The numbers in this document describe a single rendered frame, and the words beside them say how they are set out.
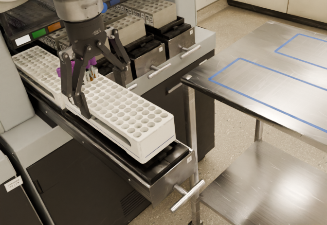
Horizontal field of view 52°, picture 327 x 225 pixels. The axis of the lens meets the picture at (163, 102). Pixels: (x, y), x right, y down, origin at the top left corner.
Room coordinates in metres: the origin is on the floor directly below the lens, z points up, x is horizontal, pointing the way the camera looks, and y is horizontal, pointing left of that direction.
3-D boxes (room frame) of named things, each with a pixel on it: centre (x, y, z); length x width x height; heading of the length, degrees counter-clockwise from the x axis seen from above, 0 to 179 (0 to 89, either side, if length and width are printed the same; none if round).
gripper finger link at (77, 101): (0.59, 0.19, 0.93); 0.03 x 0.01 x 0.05; 131
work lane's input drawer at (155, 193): (0.71, 0.20, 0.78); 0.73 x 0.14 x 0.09; 41
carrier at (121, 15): (1.10, 0.14, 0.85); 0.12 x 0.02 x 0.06; 130
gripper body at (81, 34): (0.63, 0.14, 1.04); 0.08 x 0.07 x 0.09; 131
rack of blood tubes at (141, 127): (0.61, 0.11, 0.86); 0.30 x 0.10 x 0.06; 41
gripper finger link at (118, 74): (0.67, 0.10, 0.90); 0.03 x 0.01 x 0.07; 41
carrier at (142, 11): (1.17, -0.01, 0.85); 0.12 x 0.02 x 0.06; 130
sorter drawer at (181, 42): (1.31, 0.12, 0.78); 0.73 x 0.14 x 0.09; 41
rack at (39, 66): (0.85, 0.32, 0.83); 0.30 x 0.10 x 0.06; 41
